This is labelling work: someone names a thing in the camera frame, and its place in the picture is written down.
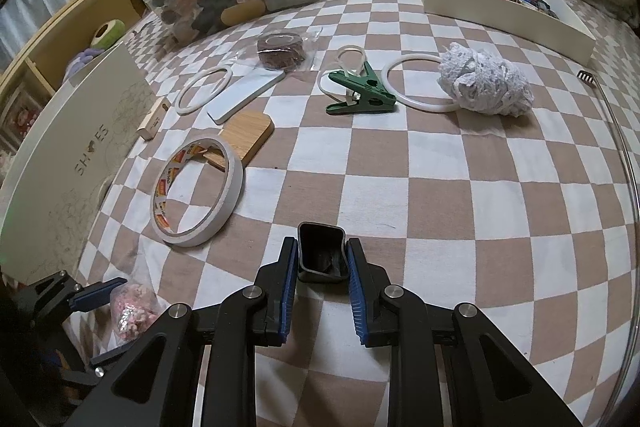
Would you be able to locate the small black cube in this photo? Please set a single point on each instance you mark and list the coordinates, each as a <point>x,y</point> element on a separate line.
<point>321,254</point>

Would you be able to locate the white flat plastic board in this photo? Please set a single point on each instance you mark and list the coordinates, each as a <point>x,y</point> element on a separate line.
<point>242,92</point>

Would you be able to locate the small wooden board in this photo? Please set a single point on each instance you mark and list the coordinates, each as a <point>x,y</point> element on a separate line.
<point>246,132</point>

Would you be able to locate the small cream cosmetic box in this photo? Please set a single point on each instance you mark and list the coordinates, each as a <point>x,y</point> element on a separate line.
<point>151,122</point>

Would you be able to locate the white cardboard storage box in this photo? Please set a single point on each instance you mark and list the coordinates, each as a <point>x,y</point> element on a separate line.
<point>57,180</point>

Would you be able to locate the avocado plush toy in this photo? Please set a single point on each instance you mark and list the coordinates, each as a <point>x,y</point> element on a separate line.
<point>108,34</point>

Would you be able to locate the bag of pink charms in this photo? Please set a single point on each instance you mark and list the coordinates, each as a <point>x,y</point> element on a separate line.
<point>134,308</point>

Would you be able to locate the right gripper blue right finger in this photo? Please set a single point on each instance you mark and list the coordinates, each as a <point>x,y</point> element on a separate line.
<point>373,319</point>

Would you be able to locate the green plastic clip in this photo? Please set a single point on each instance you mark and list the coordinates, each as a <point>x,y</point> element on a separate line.
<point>372,97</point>

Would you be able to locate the metal back scratcher rod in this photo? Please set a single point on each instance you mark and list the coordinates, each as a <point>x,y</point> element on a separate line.
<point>623,402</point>

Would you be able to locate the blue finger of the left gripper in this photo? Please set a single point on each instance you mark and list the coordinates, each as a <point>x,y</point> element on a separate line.
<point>94,296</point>

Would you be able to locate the purple plush toy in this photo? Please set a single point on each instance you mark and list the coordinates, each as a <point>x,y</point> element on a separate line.
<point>80,60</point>

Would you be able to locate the white tray of lighters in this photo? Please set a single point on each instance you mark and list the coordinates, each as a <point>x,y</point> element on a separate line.
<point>551,23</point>

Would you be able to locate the brown tape roll in bag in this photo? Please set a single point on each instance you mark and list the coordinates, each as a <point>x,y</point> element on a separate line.
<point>281,50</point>

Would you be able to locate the white tape roll with charms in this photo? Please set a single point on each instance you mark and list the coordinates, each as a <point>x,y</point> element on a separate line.
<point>196,191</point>

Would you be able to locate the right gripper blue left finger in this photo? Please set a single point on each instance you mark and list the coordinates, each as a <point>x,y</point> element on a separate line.
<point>273,318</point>

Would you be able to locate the wooden shelf unit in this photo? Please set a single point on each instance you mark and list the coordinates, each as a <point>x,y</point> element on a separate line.
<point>37,71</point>

